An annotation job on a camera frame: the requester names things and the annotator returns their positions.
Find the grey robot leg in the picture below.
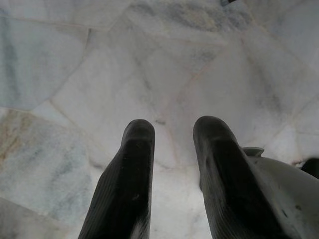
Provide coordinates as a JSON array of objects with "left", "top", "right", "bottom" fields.
[{"left": 241, "top": 146, "right": 319, "bottom": 239}]

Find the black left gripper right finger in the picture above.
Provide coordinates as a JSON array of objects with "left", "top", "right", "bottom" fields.
[{"left": 193, "top": 115, "right": 290, "bottom": 239}]

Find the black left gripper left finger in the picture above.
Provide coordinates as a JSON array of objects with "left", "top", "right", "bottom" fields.
[{"left": 77, "top": 119, "right": 156, "bottom": 239}]

